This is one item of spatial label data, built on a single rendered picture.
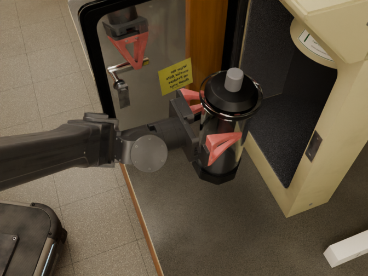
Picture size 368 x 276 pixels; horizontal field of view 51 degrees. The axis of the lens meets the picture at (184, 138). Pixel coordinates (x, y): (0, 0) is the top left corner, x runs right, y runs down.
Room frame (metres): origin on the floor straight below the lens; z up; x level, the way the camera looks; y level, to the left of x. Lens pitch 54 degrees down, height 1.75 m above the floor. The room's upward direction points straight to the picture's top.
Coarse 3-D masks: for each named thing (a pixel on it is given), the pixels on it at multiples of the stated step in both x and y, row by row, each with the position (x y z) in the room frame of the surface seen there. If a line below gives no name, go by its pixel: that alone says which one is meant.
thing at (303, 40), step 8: (296, 24) 0.55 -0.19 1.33; (296, 32) 0.53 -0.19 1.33; (304, 32) 0.51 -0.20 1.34; (296, 40) 0.52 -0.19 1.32; (304, 40) 0.51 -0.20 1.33; (312, 40) 0.50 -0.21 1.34; (304, 48) 0.50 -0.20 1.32; (312, 48) 0.49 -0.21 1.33; (320, 48) 0.48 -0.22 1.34; (312, 56) 0.48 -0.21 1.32; (320, 56) 0.47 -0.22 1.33; (328, 56) 0.47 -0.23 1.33; (328, 64) 0.46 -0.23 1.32
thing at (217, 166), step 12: (216, 72) 0.50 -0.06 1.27; (204, 84) 0.47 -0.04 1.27; (204, 96) 0.44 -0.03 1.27; (204, 108) 0.44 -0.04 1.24; (216, 108) 0.41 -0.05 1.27; (252, 108) 0.42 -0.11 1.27; (204, 120) 0.43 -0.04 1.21; (216, 120) 0.41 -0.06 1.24; (228, 120) 0.40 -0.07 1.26; (240, 120) 0.40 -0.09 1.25; (204, 132) 0.43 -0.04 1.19; (216, 132) 0.41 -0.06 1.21; (228, 132) 0.41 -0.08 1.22; (240, 144) 0.42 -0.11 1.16; (228, 156) 0.41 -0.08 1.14; (240, 156) 0.43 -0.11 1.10; (204, 168) 0.41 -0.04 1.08; (216, 168) 0.41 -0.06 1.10; (228, 168) 0.41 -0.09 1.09
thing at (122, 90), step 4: (120, 84) 0.53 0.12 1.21; (124, 84) 0.52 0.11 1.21; (116, 88) 0.52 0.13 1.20; (120, 88) 0.52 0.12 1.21; (124, 88) 0.52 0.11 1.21; (120, 92) 0.51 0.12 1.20; (124, 92) 0.51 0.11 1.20; (128, 92) 0.52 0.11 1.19; (120, 96) 0.51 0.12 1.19; (124, 96) 0.52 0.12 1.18; (128, 96) 0.52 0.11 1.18; (120, 100) 0.51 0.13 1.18; (124, 100) 0.52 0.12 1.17; (128, 100) 0.52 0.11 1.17; (120, 104) 0.51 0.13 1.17; (124, 104) 0.52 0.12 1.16; (128, 104) 0.52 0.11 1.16; (120, 108) 0.51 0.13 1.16
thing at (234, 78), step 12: (228, 72) 0.45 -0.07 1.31; (240, 72) 0.45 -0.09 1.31; (216, 84) 0.45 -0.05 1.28; (228, 84) 0.44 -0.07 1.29; (240, 84) 0.44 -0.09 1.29; (252, 84) 0.46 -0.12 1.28; (216, 96) 0.43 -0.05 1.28; (228, 96) 0.43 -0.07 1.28; (240, 96) 0.43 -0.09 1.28; (252, 96) 0.43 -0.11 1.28; (228, 108) 0.41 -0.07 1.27; (240, 108) 0.41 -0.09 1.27
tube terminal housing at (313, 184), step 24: (360, 72) 0.37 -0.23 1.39; (336, 96) 0.39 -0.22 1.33; (360, 96) 0.38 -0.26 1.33; (336, 120) 0.37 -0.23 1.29; (360, 120) 0.39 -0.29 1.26; (336, 144) 0.38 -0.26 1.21; (360, 144) 0.41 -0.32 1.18; (264, 168) 0.48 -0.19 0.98; (312, 168) 0.37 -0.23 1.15; (336, 168) 0.40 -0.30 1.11; (288, 192) 0.39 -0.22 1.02; (312, 192) 0.39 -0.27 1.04; (288, 216) 0.37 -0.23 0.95
